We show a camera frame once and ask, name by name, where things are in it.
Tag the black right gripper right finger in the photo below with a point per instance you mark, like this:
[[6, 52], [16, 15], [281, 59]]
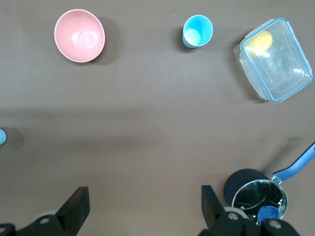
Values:
[[214, 209]]

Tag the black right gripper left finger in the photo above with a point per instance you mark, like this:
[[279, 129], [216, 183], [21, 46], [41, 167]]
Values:
[[73, 209]]

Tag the blue plastic cup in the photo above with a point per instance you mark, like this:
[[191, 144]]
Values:
[[198, 30], [2, 137]]

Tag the glass lid with blue knob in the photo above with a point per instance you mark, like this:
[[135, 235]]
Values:
[[256, 196]]

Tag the brown table cover mat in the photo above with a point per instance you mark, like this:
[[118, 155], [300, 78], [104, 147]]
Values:
[[147, 118]]

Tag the clear plastic food container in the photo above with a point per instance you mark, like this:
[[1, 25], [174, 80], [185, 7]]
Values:
[[283, 73]]

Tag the pink bowl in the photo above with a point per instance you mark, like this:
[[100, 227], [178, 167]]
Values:
[[80, 35]]

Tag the yellow round food piece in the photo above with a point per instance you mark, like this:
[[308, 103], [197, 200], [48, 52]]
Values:
[[261, 41]]

